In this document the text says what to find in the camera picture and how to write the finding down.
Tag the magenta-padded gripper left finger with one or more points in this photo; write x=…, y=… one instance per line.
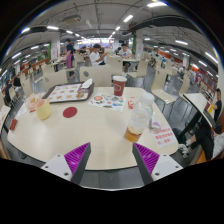
x=77, y=156

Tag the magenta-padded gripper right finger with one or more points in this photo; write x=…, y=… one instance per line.
x=146, y=156

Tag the clear plastic drink bottle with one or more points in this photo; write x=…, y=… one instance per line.
x=140, y=116

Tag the white sticker with red print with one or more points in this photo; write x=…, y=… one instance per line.
x=164, y=137

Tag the flat round red coaster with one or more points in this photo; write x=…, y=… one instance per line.
x=70, y=112

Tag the small red sachet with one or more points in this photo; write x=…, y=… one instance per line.
x=130, y=104

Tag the yellow mug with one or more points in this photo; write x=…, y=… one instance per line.
x=43, y=111

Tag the colourful printed leaflet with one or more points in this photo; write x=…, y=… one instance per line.
x=106, y=101

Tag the person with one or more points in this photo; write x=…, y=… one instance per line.
x=16, y=81
x=8, y=93
x=208, y=140
x=217, y=106
x=125, y=53
x=96, y=56
x=69, y=53

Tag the dark brown food tray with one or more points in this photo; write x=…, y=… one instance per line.
x=63, y=93

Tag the small red card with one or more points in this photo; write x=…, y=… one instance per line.
x=13, y=124

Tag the white paper slip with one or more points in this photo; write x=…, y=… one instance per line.
x=21, y=112

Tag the beige chair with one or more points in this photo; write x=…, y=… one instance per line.
x=160, y=85
x=98, y=75
x=55, y=79

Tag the clear plastic food bag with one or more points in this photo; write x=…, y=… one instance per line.
x=31, y=100

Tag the white paper napkin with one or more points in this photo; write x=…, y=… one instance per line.
x=86, y=83

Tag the red paper cup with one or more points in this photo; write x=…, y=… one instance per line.
x=119, y=86

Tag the beige dining table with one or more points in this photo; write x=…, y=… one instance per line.
x=4, y=115
x=198, y=101

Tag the group of beige chairs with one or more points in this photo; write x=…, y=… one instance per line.
x=141, y=68

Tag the ceiling air conditioner unit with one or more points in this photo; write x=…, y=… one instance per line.
x=71, y=18

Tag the group of ceiling lights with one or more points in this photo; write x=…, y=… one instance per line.
x=128, y=18

